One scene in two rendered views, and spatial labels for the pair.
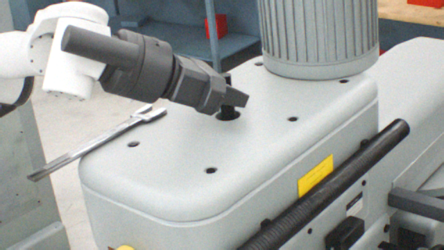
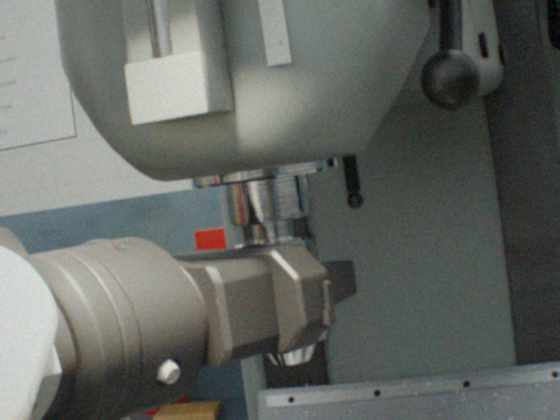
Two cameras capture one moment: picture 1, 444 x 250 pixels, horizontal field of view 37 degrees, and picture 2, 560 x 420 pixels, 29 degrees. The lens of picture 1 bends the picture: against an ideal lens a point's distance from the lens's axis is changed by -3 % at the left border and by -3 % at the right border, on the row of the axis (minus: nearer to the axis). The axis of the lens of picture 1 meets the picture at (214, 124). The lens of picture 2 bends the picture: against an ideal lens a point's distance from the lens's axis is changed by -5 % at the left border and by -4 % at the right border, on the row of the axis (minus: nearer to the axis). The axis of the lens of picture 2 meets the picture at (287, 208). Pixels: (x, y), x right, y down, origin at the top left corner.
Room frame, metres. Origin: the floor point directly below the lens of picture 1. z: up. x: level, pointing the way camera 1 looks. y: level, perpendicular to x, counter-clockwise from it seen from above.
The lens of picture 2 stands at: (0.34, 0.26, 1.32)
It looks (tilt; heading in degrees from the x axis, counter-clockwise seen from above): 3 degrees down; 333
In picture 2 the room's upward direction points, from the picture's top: 8 degrees counter-clockwise
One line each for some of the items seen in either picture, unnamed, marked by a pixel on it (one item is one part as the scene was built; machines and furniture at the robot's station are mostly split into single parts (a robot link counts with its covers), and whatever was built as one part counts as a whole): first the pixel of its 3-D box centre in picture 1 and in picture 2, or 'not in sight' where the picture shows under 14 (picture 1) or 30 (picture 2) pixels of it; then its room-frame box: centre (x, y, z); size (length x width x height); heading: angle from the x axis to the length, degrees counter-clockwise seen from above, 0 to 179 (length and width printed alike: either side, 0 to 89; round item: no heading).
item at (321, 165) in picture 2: not in sight; (264, 170); (0.92, -0.02, 1.31); 0.09 x 0.09 x 0.01
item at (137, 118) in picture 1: (98, 141); not in sight; (0.88, 0.17, 1.89); 0.24 x 0.04 x 0.01; 136
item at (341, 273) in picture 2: not in sight; (323, 286); (0.89, -0.03, 1.24); 0.06 x 0.02 x 0.03; 113
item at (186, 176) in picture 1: (239, 158); not in sight; (0.93, -0.03, 1.81); 0.47 x 0.26 x 0.16; 136
